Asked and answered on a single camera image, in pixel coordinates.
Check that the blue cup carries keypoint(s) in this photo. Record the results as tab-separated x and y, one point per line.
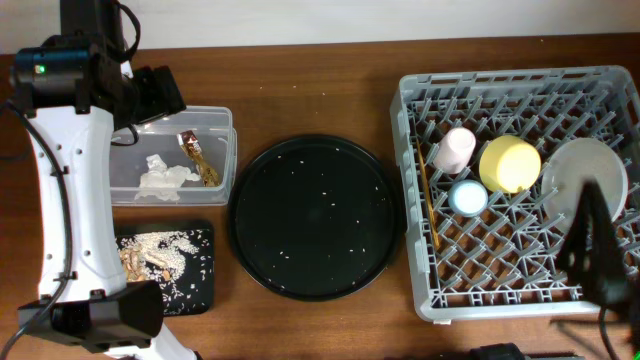
467	198

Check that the grey plastic dishwasher rack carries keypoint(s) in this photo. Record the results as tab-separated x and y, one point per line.
501	263

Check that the black rectangular tray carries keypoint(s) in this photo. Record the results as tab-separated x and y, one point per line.
200	295

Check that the yellow bowl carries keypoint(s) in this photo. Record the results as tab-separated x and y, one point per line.
509	164

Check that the white tissue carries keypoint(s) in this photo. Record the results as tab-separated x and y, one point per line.
162	182

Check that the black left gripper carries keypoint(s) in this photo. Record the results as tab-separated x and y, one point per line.
163	89

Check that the pink cup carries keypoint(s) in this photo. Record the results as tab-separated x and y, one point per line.
455	150

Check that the black round serving tray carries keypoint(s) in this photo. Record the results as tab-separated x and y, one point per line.
315	218

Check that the wooden chopstick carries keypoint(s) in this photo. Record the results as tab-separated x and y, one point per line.
430	209
421	162

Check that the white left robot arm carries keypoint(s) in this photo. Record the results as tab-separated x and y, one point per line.
71	94

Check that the clear plastic waste bin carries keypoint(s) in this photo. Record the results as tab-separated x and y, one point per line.
213	126

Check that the gold snack wrapper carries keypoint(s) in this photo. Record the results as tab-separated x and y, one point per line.
190	145

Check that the light grey plate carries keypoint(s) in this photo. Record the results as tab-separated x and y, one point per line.
570	166

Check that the food scraps and rice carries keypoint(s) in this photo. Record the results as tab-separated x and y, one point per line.
150	255

